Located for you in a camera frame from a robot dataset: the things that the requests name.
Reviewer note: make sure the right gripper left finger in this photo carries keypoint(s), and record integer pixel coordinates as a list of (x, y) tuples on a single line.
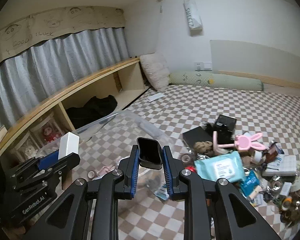
[(90, 208)]

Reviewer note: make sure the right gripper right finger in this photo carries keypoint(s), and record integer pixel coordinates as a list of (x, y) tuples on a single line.
[(213, 209)]

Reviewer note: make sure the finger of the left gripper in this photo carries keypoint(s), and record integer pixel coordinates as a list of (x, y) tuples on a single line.
[(48, 160), (66, 164)]

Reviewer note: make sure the black phone case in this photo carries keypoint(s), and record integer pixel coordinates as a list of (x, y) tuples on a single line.
[(149, 153)]

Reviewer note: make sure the white dress doll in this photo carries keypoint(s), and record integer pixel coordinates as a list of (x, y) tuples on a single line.
[(30, 151)]

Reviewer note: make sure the white cream small box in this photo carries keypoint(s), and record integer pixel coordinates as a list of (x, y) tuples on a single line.
[(69, 143)]

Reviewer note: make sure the red dress doll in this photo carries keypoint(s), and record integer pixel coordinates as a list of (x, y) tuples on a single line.
[(49, 134)]

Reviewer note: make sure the clear plastic storage bin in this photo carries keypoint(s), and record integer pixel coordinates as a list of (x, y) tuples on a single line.
[(103, 143)]

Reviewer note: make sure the wooden bedside shelf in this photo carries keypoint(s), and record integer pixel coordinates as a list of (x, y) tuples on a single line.
[(123, 80)]

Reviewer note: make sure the blue snack packet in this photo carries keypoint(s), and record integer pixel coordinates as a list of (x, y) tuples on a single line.
[(249, 184)]

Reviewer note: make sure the teal wet wipes pack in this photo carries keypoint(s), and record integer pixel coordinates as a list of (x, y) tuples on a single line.
[(228, 166)]

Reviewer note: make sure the red snack packet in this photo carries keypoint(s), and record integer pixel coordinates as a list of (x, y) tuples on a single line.
[(191, 168)]

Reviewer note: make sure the black clothing on shelf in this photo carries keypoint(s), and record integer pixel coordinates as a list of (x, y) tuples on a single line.
[(92, 110)]

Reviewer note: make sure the brown tape roll in wrap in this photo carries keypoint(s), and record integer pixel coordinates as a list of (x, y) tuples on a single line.
[(276, 184)]

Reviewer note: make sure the orange tape roll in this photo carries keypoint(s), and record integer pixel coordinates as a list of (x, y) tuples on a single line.
[(287, 202)]

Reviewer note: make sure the white power adapter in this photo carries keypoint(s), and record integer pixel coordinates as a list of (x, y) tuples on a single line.
[(285, 190)]

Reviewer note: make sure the pink bunny hand mirror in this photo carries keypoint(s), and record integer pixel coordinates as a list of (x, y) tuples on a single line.
[(241, 142)]

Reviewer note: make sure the grey window curtain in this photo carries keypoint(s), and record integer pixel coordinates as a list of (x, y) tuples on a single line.
[(29, 78)]

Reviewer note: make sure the brown fur hair piece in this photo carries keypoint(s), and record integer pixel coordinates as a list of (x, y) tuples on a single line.
[(291, 216)]

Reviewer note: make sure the black box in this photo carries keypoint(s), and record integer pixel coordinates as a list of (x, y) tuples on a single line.
[(225, 125)]

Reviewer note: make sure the checkered bed sheet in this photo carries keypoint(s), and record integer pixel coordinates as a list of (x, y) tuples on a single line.
[(183, 108)]

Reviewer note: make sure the white remote on bed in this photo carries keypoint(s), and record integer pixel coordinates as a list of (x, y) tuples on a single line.
[(155, 97)]

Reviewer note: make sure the green bolster pillow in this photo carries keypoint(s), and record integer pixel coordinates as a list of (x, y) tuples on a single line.
[(206, 79)]

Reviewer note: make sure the white fluffy pillow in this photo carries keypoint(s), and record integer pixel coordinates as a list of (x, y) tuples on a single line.
[(156, 70)]

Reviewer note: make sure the grey headboard panel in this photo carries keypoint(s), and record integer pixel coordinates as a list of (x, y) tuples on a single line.
[(251, 58)]

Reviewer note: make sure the white hanging paper bag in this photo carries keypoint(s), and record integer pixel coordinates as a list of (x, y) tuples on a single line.
[(193, 18)]

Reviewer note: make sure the wall power outlet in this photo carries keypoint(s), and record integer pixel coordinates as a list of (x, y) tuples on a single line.
[(203, 66)]

